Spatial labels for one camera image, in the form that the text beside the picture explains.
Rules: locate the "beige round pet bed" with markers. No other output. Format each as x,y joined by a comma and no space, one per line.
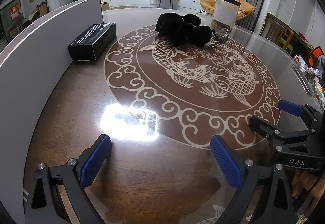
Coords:
124,7

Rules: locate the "red square paper decoration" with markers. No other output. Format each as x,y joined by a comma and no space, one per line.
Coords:
14,12

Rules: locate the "cardboard box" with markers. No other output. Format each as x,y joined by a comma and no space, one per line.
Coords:
104,6

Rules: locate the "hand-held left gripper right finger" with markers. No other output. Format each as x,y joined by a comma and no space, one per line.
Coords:
224,163

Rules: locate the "person's right hand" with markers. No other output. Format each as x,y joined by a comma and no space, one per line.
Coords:
307,183

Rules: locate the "pile of assorted small items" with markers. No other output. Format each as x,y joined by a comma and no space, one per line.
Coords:
309,76

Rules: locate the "glass jar with white label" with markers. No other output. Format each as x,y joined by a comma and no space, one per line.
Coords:
226,13

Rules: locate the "brown patterned glossy desktop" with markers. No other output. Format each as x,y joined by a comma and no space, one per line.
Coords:
76,102

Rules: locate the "yellow lounge chair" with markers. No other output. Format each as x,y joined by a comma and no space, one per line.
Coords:
207,4

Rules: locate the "dark translucent hair claw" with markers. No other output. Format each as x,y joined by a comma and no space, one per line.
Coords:
219,37

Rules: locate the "dark wooden chair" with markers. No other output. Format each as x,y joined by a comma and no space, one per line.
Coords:
275,29

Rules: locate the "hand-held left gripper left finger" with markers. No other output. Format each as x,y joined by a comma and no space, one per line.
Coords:
95,160

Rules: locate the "orange black chair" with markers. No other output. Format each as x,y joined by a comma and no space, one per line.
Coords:
316,55

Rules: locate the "black plush hair accessories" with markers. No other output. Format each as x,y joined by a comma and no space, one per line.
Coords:
182,28

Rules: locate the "grey partition board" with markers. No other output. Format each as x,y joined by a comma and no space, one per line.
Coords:
15,41
73,3
30,86

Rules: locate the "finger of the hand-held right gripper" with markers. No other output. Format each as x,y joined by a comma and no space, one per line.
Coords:
289,107
264,128

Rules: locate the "black rectangular box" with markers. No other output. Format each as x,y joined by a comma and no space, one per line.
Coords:
88,41

